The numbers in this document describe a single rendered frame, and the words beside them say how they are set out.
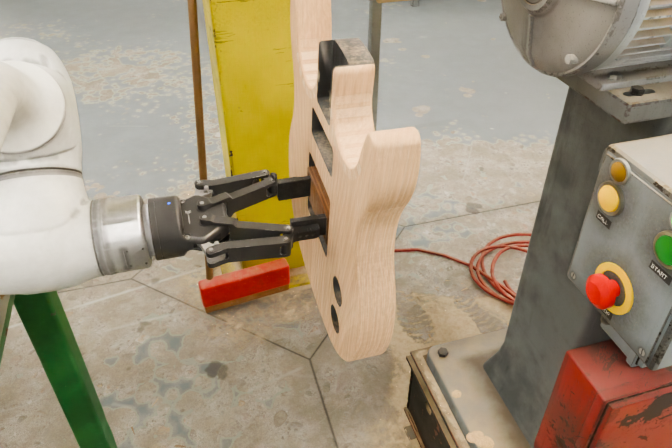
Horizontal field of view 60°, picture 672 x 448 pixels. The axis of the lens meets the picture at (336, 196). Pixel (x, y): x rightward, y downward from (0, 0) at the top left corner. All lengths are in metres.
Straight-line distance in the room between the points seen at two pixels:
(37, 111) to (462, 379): 1.11
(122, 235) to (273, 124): 1.10
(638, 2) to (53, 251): 0.68
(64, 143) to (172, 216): 0.14
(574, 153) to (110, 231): 0.72
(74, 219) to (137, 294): 1.45
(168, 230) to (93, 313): 1.45
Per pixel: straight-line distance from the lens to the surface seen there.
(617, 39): 0.75
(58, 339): 1.14
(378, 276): 0.63
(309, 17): 0.75
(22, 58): 0.75
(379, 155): 0.50
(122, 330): 2.04
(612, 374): 1.14
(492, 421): 1.41
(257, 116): 1.72
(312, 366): 1.84
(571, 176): 1.06
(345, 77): 0.60
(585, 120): 1.01
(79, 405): 1.28
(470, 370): 1.48
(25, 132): 0.69
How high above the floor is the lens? 1.45
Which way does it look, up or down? 36 degrees down
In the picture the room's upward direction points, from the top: straight up
